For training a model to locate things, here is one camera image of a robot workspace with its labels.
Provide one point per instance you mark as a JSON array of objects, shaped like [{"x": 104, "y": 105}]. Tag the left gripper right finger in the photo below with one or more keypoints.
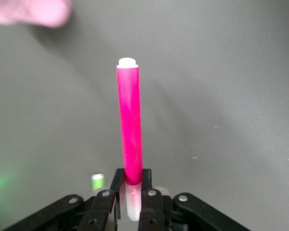
[{"x": 154, "y": 211}]

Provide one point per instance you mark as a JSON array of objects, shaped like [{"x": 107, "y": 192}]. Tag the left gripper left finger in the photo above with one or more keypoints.
[{"x": 96, "y": 214}]

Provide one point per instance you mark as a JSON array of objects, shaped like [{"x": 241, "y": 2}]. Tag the pink marker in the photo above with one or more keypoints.
[{"x": 131, "y": 120}]

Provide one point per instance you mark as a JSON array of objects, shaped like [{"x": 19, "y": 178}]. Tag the green marker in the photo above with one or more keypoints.
[{"x": 97, "y": 183}]

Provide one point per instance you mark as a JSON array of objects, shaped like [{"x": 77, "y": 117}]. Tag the pink mesh cup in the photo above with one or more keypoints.
[{"x": 38, "y": 12}]

